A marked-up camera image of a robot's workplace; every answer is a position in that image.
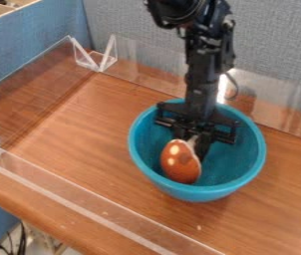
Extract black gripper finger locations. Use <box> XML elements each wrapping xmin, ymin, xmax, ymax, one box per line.
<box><xmin>172</xmin><ymin>127</ymin><xmax>195</xmax><ymax>140</ymax></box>
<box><xmin>193</xmin><ymin>132</ymin><xmax>213</xmax><ymax>161</ymax></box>

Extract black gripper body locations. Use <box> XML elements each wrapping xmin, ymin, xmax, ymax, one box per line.
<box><xmin>153</xmin><ymin>102</ymin><xmax>239</xmax><ymax>144</ymax></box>

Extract brown white toy mushroom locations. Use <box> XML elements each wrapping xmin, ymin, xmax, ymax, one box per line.
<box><xmin>159</xmin><ymin>135</ymin><xmax>200</xmax><ymax>184</ymax></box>

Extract blue plastic bowl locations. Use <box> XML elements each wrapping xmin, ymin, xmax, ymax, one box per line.
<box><xmin>126</xmin><ymin>98</ymin><xmax>267</xmax><ymax>203</ymax></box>

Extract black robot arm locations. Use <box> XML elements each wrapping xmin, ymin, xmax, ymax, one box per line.
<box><xmin>144</xmin><ymin>0</ymin><xmax>237</xmax><ymax>158</ymax></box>

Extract clear acrylic back barrier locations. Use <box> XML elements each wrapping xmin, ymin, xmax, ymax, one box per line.
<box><xmin>101</xmin><ymin>35</ymin><xmax>301</xmax><ymax>137</ymax></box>

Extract clear acrylic barrier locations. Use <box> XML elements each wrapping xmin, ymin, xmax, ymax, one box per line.
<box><xmin>101</xmin><ymin>35</ymin><xmax>301</xmax><ymax>137</ymax></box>
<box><xmin>0</xmin><ymin>147</ymin><xmax>224</xmax><ymax>255</ymax></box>
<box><xmin>0</xmin><ymin>36</ymin><xmax>93</xmax><ymax>147</ymax></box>

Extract clear acrylic left barrier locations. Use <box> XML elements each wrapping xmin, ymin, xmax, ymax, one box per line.
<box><xmin>0</xmin><ymin>36</ymin><xmax>93</xmax><ymax>147</ymax></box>

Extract clear acrylic front barrier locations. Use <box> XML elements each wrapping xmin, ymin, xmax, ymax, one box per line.
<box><xmin>0</xmin><ymin>147</ymin><xmax>224</xmax><ymax>255</ymax></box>

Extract blue partition panel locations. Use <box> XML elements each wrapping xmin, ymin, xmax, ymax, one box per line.
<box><xmin>0</xmin><ymin>0</ymin><xmax>92</xmax><ymax>80</ymax></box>

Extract clear acrylic corner bracket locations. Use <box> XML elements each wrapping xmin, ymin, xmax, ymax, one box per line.
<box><xmin>69</xmin><ymin>35</ymin><xmax>118</xmax><ymax>73</ymax></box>

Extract black cables under table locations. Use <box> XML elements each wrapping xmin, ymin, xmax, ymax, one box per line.
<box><xmin>0</xmin><ymin>221</ymin><xmax>29</xmax><ymax>255</ymax></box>

